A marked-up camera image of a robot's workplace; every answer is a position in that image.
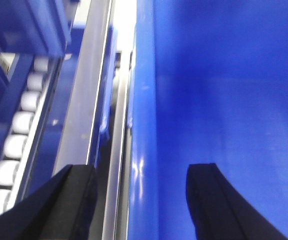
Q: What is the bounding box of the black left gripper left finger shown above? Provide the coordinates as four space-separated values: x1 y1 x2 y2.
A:
0 164 98 240

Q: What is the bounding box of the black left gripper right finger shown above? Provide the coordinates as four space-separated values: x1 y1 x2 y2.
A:
186 163 286 240

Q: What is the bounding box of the large blue crate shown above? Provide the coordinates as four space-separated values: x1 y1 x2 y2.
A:
127 0 288 240

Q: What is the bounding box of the white roller track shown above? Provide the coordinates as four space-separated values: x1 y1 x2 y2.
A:
0 56 63 215

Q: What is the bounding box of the large blue bin left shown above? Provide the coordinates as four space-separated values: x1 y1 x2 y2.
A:
0 0 72 191

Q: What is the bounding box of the steel divider rail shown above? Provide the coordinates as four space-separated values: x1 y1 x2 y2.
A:
52 0 112 175

